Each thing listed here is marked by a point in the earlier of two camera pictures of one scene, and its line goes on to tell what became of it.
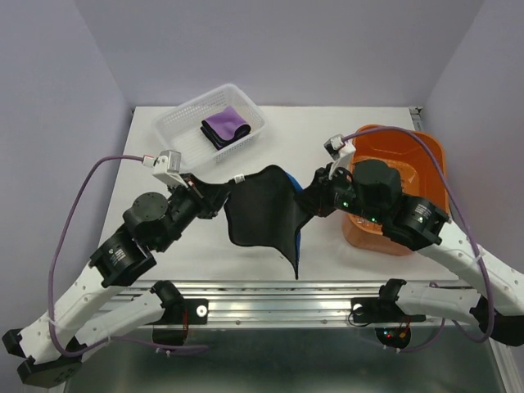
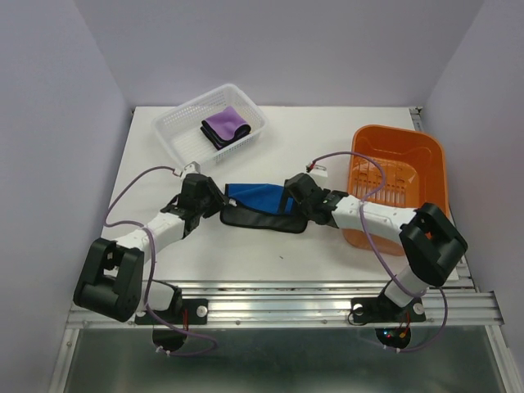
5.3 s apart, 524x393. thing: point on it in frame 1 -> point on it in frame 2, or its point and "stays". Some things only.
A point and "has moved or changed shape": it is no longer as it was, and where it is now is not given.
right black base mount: (390, 322) stays
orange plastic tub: (419, 159) stays
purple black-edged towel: (224, 127) stays
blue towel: (261, 211) has moved or changed shape
